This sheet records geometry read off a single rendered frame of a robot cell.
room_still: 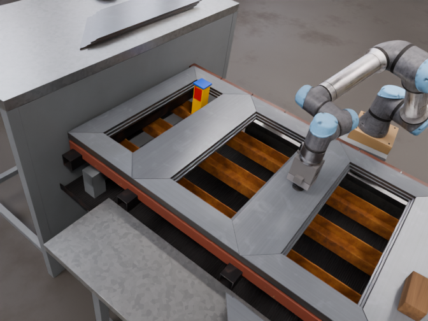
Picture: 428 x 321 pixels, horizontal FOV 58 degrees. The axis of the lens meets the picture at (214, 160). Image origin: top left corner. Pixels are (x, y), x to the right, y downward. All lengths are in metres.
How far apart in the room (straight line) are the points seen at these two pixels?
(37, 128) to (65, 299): 0.91
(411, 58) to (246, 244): 0.85
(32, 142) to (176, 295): 0.73
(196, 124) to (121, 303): 0.75
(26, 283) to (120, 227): 0.92
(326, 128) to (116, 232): 0.73
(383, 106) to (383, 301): 0.98
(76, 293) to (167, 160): 0.93
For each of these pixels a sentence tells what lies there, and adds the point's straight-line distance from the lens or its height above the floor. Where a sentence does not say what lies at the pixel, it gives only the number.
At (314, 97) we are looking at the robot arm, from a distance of 1.34.
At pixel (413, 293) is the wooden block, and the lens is 1.26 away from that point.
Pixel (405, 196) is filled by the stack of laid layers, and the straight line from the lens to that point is 1.62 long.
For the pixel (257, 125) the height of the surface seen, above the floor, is 0.67.
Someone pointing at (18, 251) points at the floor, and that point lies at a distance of 2.26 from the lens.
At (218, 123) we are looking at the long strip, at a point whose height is 0.84.
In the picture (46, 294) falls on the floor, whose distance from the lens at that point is 2.09.
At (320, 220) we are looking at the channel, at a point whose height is 0.71.
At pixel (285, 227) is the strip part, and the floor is 0.84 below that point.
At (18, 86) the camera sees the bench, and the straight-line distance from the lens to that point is 1.41.
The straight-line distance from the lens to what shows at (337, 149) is 1.65.
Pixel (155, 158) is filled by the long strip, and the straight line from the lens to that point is 1.40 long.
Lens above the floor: 1.81
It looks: 43 degrees down
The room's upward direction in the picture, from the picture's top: 11 degrees clockwise
